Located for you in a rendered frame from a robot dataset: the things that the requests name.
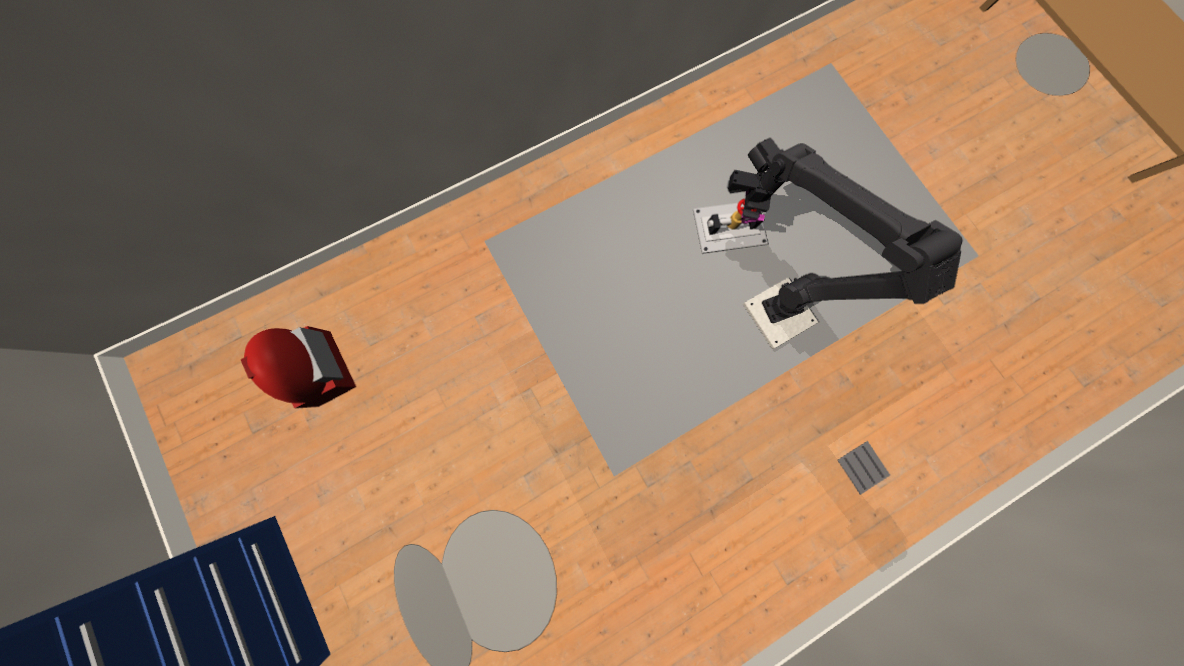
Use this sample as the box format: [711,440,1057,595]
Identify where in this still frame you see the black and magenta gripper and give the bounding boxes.
[741,179,777,224]

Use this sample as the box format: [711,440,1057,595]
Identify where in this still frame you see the red handwheel valve on white pipe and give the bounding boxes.
[701,199,762,241]

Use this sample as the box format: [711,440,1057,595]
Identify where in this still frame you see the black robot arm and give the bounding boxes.
[727,137,963,324]

